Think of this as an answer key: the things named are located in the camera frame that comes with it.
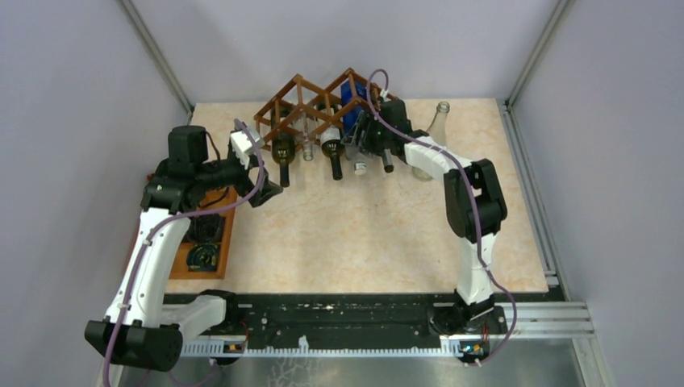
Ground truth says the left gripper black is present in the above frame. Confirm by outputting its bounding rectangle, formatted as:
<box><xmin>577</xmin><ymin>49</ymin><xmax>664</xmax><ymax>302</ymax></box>
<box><xmin>196</xmin><ymin>148</ymin><xmax>283</xmax><ymax>206</ymax></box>

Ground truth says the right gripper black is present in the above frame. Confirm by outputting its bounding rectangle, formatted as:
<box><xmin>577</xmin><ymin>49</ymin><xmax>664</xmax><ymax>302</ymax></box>
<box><xmin>344</xmin><ymin>110</ymin><xmax>393</xmax><ymax>157</ymax></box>

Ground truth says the blue square glass bottle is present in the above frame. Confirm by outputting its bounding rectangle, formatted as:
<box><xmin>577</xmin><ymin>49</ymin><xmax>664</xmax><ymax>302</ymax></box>
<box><xmin>340</xmin><ymin>80</ymin><xmax>371</xmax><ymax>177</ymax></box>

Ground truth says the brown label wine bottle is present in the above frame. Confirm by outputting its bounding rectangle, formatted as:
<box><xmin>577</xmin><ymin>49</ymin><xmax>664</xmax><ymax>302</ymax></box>
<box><xmin>373</xmin><ymin>94</ymin><xmax>399</xmax><ymax>174</ymax></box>

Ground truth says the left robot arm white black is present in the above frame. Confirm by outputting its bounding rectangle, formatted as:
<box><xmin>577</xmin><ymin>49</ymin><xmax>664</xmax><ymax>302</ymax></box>
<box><xmin>85</xmin><ymin>120</ymin><xmax>283</xmax><ymax>372</ymax></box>

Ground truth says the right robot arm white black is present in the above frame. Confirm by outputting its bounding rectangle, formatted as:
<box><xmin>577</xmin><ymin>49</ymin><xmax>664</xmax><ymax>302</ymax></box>
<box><xmin>350</xmin><ymin>99</ymin><xmax>507</xmax><ymax>335</ymax></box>

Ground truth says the white label wine bottle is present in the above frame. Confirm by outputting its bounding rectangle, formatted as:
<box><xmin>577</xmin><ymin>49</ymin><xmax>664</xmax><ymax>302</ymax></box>
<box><xmin>319</xmin><ymin>125</ymin><xmax>344</xmax><ymax>181</ymax></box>

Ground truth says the dark green wine bottle left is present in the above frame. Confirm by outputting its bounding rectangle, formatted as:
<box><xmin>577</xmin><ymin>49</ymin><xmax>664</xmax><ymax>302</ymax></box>
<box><xmin>271</xmin><ymin>131</ymin><xmax>296</xmax><ymax>188</ymax></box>

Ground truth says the small clear glass bottle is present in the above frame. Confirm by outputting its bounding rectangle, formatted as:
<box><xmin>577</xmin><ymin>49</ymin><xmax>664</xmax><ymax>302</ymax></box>
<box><xmin>301</xmin><ymin>111</ymin><xmax>315</xmax><ymax>162</ymax></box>

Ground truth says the brown wooden wine rack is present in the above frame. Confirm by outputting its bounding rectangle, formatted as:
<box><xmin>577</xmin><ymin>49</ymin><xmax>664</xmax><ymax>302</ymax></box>
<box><xmin>253</xmin><ymin>68</ymin><xmax>382</xmax><ymax>151</ymax></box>

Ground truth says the orange wooden tray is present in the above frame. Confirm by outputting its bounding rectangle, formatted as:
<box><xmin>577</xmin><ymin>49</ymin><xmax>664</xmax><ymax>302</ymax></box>
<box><xmin>169</xmin><ymin>187</ymin><xmax>238</xmax><ymax>280</ymax></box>

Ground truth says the black patterned coaster in tray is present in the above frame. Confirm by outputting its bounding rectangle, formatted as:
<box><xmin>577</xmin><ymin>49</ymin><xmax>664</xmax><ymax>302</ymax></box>
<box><xmin>186</xmin><ymin>243</ymin><xmax>220</xmax><ymax>272</ymax></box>

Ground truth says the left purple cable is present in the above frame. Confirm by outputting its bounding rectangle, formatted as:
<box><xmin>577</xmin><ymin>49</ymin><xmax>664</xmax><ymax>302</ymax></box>
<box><xmin>101</xmin><ymin>118</ymin><xmax>269</xmax><ymax>387</ymax></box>

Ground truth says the purple cable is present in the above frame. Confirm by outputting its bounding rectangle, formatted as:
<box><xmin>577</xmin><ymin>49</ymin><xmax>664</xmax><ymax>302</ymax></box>
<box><xmin>365</xmin><ymin>68</ymin><xmax>519</xmax><ymax>367</ymax></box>
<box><xmin>101</xmin><ymin>118</ymin><xmax>269</xmax><ymax>387</ymax></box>

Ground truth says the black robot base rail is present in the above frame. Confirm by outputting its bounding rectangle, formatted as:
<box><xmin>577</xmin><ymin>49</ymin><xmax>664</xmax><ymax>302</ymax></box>
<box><xmin>165</xmin><ymin>290</ymin><xmax>509</xmax><ymax>354</ymax></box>

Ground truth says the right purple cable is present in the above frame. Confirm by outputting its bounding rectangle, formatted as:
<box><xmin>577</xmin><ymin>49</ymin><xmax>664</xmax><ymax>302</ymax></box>
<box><xmin>365</xmin><ymin>68</ymin><xmax>519</xmax><ymax>367</ymax></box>

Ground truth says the white toothed cable strip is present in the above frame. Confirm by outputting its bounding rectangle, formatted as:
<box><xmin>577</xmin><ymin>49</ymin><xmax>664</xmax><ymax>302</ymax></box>
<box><xmin>180</xmin><ymin>336</ymin><xmax>465</xmax><ymax>360</ymax></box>

